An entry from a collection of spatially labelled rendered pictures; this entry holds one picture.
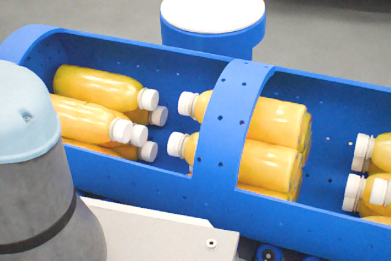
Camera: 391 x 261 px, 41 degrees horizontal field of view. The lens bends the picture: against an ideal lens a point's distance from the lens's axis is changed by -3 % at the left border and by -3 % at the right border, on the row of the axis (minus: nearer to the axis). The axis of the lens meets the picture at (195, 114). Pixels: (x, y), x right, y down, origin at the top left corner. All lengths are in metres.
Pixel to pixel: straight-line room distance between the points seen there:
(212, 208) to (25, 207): 0.39
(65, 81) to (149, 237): 0.50
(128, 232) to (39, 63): 0.54
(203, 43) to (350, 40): 2.14
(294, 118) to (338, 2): 3.06
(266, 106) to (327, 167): 0.24
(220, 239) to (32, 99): 0.27
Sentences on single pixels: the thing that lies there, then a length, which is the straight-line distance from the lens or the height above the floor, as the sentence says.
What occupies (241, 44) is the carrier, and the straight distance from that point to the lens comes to 1.37.
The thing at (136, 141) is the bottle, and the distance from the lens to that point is 0.96.
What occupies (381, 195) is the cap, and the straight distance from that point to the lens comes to 0.81.
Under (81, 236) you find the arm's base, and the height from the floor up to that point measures 1.28.
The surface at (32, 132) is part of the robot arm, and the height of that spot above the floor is 1.43.
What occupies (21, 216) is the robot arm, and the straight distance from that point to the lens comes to 0.48.
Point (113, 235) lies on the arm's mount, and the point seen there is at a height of 1.22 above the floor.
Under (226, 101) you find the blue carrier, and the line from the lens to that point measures 0.78.
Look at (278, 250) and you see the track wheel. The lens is 0.90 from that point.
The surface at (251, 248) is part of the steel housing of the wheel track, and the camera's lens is 0.96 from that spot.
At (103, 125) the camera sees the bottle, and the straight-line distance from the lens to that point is 0.90.
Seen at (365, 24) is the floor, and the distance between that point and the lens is 3.61.
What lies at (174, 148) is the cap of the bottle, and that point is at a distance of 0.86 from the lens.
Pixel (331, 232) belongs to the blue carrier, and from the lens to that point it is 0.77.
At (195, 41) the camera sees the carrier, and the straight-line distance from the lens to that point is 1.35.
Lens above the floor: 1.69
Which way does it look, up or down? 39 degrees down
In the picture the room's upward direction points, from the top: 3 degrees counter-clockwise
